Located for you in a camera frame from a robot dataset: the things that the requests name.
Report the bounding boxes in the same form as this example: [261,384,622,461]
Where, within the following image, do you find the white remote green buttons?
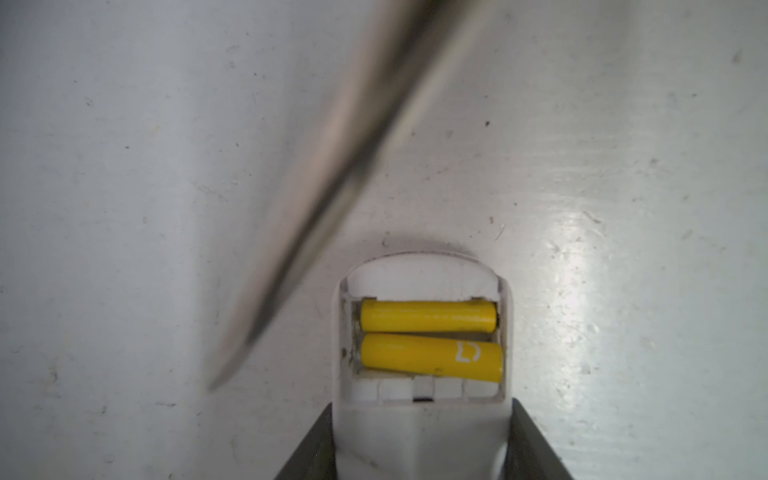
[331,252,512,479]

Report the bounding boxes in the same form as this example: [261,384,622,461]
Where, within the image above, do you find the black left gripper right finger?
[505,398,573,480]

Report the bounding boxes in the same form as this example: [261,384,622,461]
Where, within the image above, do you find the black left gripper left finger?
[275,403,336,480]

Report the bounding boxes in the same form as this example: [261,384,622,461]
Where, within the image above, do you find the clear handle screwdriver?
[205,1,497,391]

